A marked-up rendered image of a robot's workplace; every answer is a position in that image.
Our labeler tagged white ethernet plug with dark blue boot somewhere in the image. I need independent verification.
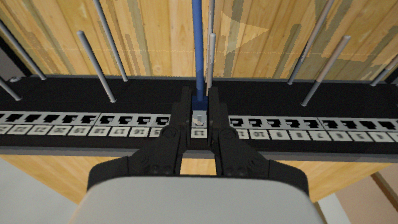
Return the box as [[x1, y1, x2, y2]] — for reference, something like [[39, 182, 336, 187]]
[[192, 96, 208, 126]]

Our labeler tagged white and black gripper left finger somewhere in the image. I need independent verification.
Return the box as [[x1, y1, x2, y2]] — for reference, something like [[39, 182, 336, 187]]
[[86, 86, 192, 193]]

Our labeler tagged dark blue cable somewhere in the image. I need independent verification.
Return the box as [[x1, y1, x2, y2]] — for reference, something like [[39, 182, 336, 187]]
[[192, 0, 204, 101]]

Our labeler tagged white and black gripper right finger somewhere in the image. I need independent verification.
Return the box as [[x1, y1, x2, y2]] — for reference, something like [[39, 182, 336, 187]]
[[207, 86, 310, 198]]

